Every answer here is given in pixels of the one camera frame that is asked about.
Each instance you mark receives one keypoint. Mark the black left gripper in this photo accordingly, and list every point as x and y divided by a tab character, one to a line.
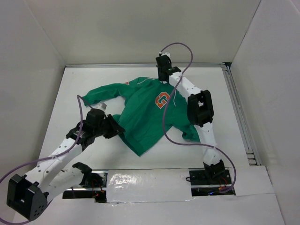
116	129

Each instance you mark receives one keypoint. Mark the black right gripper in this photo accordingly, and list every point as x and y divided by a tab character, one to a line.
161	77

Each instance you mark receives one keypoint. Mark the green zip-up jacket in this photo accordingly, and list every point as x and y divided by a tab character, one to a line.
149	111

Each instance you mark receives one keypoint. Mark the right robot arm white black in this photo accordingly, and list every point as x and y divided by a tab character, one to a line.
199	112

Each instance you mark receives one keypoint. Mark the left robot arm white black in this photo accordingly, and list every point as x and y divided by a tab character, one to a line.
31	193

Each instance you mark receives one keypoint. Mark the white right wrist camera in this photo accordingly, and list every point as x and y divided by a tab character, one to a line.
164	53

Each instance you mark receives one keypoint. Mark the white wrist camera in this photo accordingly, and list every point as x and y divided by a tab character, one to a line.
102	106
164	53

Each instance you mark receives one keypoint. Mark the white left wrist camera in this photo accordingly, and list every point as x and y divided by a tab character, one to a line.
102	106

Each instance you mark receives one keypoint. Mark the silver aluminium back rail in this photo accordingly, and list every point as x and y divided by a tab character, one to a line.
223	65

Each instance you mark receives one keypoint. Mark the silver aluminium rail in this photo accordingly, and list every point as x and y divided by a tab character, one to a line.
250	147
223	65

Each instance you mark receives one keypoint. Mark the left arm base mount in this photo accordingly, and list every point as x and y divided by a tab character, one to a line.
95	189

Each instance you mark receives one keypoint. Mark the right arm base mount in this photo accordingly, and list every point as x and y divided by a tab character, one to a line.
201	185

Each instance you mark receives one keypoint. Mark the silver aluminium right rail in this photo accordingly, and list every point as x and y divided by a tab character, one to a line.
250	147

